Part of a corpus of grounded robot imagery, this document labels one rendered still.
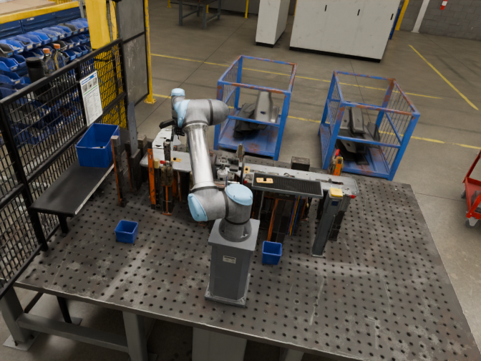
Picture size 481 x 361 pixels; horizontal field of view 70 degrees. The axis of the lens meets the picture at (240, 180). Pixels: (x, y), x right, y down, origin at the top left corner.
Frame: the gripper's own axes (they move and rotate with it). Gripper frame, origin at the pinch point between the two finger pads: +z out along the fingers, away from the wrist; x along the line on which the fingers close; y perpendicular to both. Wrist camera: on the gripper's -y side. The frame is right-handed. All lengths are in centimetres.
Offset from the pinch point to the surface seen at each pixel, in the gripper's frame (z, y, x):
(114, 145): -4.4, -30.0, -18.0
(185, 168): 11.1, 8.8, -8.3
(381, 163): 93, 205, 189
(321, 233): 22, 94, -36
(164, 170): 6.7, -0.4, -19.6
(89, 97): -20, -55, 6
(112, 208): 41, -35, -21
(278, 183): -5, 65, -34
